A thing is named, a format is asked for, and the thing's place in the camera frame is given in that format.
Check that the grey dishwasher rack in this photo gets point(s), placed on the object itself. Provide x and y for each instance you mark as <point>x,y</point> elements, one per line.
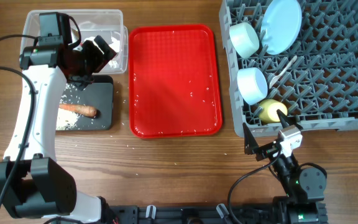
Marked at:
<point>320,90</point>

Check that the clear plastic bin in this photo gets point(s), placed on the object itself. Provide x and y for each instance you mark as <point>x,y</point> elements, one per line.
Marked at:
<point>101,19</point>

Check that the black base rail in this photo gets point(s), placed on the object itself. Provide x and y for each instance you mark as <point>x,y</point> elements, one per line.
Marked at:
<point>197,214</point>

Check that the white rice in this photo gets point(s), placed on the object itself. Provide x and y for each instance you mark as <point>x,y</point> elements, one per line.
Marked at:
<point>67,120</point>

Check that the orange carrot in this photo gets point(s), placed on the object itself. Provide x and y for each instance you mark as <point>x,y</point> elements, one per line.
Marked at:
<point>88,111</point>

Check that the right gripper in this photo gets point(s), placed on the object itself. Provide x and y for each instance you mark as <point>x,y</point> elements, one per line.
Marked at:
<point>252,147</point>

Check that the black plastic tray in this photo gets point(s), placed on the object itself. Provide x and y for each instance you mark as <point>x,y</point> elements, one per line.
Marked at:
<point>100,95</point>

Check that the large light blue plate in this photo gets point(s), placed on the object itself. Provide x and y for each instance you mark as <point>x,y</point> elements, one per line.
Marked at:
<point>281,23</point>

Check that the small light blue bowl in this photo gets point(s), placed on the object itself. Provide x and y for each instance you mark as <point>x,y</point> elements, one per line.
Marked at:
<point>252,85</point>

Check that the white plastic spoon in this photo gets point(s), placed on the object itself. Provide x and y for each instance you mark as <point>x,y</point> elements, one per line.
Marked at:
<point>277,77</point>

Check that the white tissue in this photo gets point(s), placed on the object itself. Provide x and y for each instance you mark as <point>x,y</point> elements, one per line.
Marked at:
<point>113,39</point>

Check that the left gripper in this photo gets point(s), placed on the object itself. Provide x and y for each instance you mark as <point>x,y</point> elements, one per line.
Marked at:
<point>99,59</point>

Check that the red serving tray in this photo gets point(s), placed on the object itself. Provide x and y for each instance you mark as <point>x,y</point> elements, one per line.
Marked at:
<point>173,82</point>

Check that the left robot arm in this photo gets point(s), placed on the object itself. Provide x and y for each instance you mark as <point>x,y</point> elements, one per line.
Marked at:
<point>32,184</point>

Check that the yellow cup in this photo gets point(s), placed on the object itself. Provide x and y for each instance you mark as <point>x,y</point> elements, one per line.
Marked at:
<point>269,110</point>

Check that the green bowl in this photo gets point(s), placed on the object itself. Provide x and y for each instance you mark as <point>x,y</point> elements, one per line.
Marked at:
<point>244,39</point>

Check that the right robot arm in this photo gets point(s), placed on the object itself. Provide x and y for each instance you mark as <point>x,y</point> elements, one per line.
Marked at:
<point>304,184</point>

